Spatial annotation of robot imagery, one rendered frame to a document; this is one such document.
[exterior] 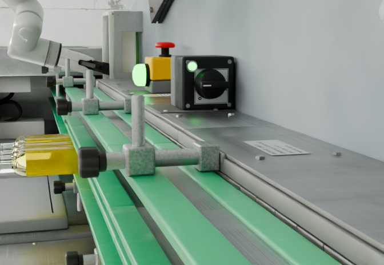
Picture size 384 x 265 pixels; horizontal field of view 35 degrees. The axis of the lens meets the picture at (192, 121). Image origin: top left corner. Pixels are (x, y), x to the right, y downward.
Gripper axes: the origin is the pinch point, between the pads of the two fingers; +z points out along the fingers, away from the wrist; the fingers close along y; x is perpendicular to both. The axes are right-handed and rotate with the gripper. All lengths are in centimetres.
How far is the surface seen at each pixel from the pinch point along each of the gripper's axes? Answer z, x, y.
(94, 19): 42, 28, -342
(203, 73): -4, 5, 92
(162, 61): -2, 6, 62
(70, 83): -12.1, -5.7, 16.7
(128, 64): 2.3, 2.9, 12.9
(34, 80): -9, -19, -138
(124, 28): -1.2, 12.1, 12.8
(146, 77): -4, 2, 61
